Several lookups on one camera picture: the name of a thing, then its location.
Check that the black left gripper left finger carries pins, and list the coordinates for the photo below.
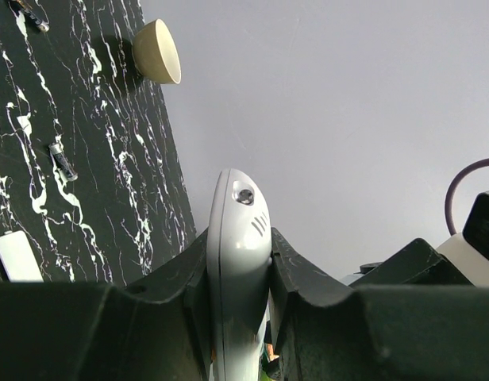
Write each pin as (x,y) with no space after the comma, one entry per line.
(157,328)

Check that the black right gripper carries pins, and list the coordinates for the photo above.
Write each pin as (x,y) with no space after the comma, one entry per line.
(418,263)

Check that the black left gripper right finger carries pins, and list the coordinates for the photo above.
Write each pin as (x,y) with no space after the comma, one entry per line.
(325,330)

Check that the white battery cover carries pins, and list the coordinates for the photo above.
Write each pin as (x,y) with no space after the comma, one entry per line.
(17,258)

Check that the white remote control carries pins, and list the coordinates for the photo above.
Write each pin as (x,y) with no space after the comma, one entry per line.
(238,257)

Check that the black orange battery right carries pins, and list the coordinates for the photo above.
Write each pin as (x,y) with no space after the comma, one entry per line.
(58,154)

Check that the black orange battery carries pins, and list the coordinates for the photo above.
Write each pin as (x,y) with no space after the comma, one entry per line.
(29,13)
(58,154)

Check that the cream bowl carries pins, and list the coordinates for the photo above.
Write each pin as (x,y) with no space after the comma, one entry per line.
(155,54)

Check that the black orange battery far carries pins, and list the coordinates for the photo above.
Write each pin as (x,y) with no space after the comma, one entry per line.
(29,13)

